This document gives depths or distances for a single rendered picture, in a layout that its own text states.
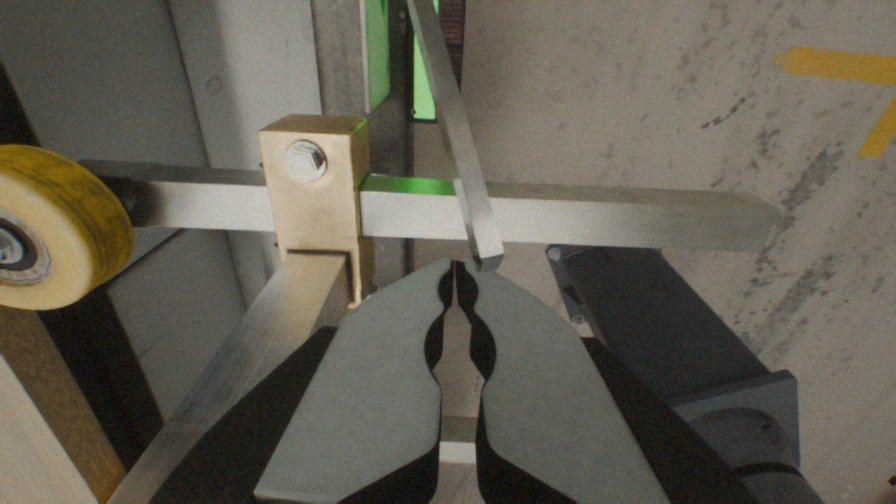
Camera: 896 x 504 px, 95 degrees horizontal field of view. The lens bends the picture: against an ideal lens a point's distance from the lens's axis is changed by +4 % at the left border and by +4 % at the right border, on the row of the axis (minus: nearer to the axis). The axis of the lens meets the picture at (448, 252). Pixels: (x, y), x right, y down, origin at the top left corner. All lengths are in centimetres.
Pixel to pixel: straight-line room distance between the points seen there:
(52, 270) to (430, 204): 19
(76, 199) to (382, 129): 23
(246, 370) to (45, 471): 26
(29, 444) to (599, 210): 41
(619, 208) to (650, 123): 96
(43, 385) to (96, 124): 20
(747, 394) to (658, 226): 62
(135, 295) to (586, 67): 100
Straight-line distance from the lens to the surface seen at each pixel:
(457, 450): 42
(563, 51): 111
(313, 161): 22
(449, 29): 37
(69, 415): 40
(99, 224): 27
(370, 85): 29
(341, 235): 25
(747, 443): 86
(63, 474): 43
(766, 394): 89
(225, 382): 19
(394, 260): 44
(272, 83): 50
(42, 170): 27
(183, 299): 52
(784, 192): 148
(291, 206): 25
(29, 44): 41
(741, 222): 30
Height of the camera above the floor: 108
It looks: 61 degrees down
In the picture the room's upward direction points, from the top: 179 degrees counter-clockwise
